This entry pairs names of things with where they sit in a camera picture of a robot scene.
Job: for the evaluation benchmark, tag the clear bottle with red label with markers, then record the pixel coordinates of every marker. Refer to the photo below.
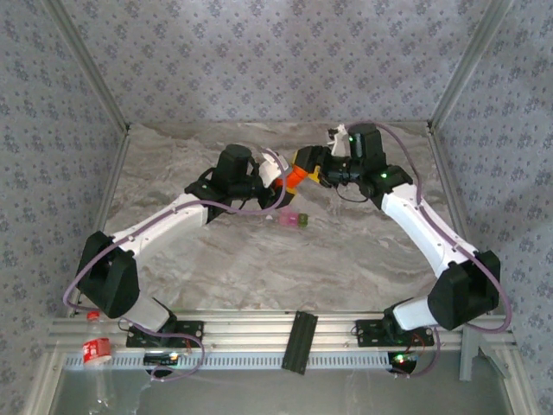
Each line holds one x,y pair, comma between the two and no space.
97,350

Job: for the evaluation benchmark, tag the black rail bracket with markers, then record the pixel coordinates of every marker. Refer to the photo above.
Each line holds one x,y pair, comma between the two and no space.
300,341

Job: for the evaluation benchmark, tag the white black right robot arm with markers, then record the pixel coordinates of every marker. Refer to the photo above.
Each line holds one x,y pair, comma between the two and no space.
415,225

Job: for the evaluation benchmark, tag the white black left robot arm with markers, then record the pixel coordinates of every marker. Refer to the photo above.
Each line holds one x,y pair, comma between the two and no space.
173,220

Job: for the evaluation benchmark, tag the orange plastic pill bottle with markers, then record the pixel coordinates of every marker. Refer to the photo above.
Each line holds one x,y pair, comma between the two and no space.
297,178

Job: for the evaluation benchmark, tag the circuit board with green light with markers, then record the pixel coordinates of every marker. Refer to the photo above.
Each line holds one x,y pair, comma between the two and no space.
162,358
404,361

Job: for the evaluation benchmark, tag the aluminium side rail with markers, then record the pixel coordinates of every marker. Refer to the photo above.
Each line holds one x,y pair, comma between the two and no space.
111,181
445,168

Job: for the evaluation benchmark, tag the aluminium front rail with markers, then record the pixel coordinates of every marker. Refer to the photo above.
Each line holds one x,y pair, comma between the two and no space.
242,330

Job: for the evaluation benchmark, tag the grey corner bracket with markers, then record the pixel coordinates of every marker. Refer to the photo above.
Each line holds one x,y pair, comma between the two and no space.
468,350

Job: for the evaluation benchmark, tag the green pill box Sun print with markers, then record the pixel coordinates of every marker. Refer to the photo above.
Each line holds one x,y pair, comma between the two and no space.
303,220

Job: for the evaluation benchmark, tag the aluminium frame post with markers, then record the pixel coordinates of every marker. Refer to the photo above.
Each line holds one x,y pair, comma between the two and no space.
90,65
465,65

